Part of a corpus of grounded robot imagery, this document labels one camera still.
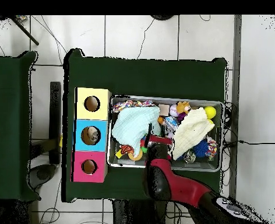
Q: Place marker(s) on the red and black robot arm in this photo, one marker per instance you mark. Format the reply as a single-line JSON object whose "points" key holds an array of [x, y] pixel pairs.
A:
{"points": [[179, 186]]}

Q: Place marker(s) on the wooden box with three holes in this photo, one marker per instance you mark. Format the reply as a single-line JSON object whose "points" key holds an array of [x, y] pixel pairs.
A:
{"points": [[81, 112]]}

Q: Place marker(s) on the crushed clear bottle blue label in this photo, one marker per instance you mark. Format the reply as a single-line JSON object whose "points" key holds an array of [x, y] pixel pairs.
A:
{"points": [[171, 122]]}

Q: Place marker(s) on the mint green muslin cloth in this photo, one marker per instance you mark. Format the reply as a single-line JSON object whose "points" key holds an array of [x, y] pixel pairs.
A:
{"points": [[132, 126]]}

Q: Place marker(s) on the plain wooden block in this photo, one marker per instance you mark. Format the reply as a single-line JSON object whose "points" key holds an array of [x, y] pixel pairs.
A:
{"points": [[164, 110]]}

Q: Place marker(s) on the white baseball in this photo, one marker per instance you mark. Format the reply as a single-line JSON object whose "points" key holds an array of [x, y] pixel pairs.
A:
{"points": [[173, 110]]}

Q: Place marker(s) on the cream muslin cloth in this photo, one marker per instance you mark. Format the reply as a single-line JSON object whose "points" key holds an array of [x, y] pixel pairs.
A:
{"points": [[191, 130]]}

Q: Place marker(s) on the orange tiger plush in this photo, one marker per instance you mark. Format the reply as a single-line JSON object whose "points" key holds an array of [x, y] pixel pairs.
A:
{"points": [[127, 149]]}

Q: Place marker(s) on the brown plush animal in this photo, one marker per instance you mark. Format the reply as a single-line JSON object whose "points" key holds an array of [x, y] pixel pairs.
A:
{"points": [[183, 107]]}

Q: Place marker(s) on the crumpled confetti print paper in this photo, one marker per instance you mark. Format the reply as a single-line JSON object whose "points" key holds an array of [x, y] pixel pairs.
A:
{"points": [[121, 106]]}

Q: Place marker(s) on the blue spiky ball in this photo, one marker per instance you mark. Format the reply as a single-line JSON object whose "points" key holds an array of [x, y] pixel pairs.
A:
{"points": [[201, 148]]}

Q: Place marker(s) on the yellow ball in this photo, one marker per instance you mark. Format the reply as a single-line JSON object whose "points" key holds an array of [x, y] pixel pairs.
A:
{"points": [[210, 112]]}

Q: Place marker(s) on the dark green table cloth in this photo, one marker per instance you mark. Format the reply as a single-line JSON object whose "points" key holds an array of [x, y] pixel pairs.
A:
{"points": [[146, 77], [9, 105]]}

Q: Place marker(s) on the black upright panel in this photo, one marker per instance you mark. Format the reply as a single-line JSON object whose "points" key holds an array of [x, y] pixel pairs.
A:
{"points": [[55, 105]]}

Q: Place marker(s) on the black round object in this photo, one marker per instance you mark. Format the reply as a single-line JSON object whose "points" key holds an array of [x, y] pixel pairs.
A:
{"points": [[162, 17]]}

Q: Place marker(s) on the dark grey floor base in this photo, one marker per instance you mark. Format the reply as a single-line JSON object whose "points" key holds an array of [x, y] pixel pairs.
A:
{"points": [[43, 173]]}

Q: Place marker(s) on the black tripod leg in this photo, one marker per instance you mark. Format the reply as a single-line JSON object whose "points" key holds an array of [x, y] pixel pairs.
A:
{"points": [[25, 32]]}

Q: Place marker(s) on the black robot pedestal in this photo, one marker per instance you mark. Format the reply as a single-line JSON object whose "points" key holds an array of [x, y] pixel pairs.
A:
{"points": [[132, 214]]}

